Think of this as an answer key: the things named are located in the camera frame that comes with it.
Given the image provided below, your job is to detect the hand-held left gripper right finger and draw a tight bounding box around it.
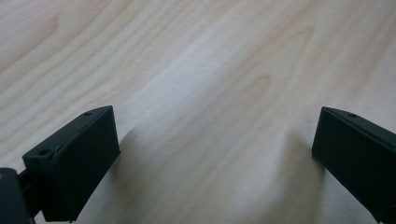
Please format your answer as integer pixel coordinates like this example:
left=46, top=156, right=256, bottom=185
left=311, top=106, right=396, bottom=224

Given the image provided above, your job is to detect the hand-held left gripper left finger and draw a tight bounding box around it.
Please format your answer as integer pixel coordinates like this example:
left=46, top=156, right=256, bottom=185
left=21, top=105, right=121, bottom=223

